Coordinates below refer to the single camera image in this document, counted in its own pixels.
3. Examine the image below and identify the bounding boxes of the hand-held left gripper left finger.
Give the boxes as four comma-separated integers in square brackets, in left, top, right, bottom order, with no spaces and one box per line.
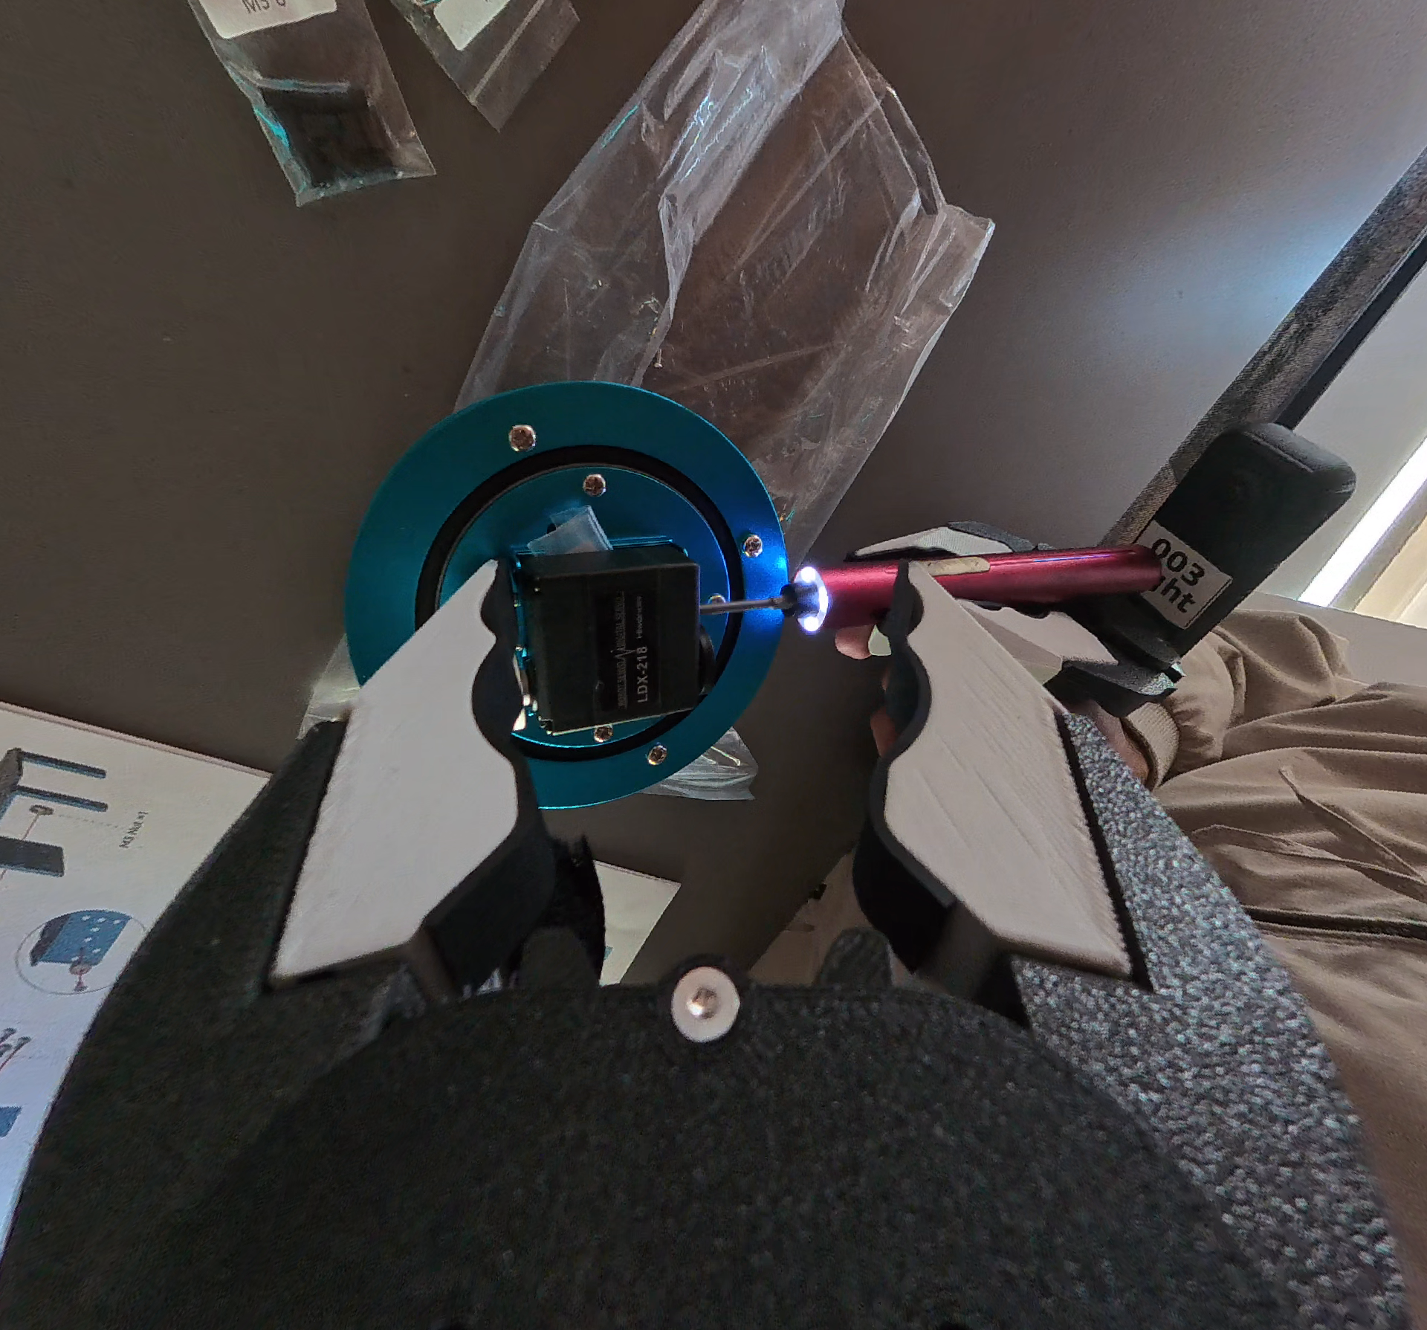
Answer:
[268,558,561,1001]

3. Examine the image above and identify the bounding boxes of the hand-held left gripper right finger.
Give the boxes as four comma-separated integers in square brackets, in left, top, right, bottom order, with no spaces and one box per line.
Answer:
[849,561,1153,996]

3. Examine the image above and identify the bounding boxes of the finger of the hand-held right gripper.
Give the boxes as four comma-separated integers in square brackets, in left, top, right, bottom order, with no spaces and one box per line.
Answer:
[945,595,1172,700]
[845,524,1059,573]

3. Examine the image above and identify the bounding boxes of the red electric screwdriver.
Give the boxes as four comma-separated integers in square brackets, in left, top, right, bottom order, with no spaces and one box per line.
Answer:
[705,544,1168,642]

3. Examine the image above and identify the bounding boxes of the black servo motor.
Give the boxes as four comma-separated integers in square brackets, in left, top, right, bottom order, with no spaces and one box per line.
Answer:
[507,539,724,738]

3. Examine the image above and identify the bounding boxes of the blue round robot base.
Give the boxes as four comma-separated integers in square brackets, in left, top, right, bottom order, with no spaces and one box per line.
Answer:
[343,383,790,810]

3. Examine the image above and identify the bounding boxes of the printed instruction sheet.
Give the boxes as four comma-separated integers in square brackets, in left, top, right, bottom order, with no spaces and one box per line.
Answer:
[0,700,684,1235]

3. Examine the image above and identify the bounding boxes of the large clear plastic bag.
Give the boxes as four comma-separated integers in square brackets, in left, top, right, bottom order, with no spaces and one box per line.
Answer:
[302,0,996,802]

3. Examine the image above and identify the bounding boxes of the person's beige clothing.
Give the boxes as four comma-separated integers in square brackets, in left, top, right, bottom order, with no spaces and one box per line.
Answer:
[1216,852,1427,1289]

